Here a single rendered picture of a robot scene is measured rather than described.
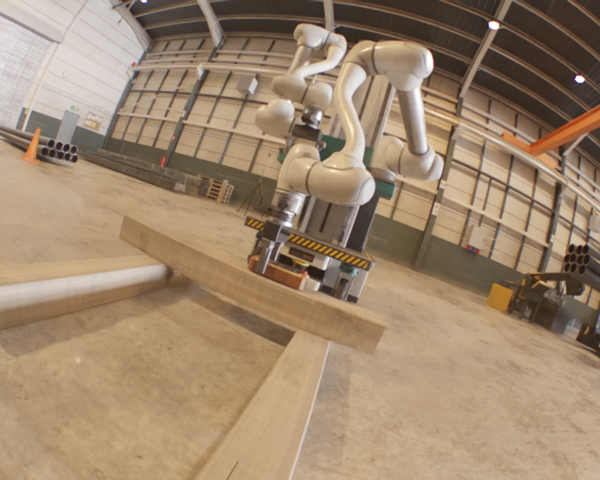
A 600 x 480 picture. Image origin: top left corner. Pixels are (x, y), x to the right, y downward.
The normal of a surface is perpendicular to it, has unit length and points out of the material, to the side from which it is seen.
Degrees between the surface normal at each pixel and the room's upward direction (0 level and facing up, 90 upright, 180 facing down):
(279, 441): 0
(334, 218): 90
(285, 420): 0
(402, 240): 90
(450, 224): 90
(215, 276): 90
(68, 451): 0
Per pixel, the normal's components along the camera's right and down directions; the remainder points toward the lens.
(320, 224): -0.22, 0.00
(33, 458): 0.33, -0.94
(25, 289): 0.92, 0.34
